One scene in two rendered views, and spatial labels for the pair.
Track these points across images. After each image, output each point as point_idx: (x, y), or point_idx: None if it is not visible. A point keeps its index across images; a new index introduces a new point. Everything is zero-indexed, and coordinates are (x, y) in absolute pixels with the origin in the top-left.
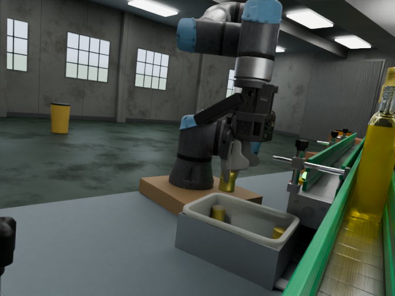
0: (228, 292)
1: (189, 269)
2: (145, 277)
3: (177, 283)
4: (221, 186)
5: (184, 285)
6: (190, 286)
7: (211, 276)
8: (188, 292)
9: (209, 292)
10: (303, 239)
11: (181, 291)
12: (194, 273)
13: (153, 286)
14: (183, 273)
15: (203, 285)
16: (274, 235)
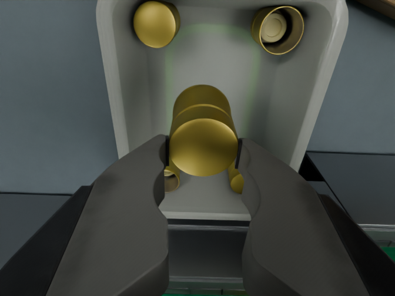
0: (97, 129)
1: (90, 57)
2: (4, 6)
3: (44, 63)
4: (174, 108)
5: (53, 74)
6: (59, 83)
7: (106, 96)
8: (47, 87)
9: (73, 110)
10: (315, 177)
11: (40, 77)
12: (89, 71)
13: (5, 36)
14: (72, 54)
15: (79, 96)
16: (233, 170)
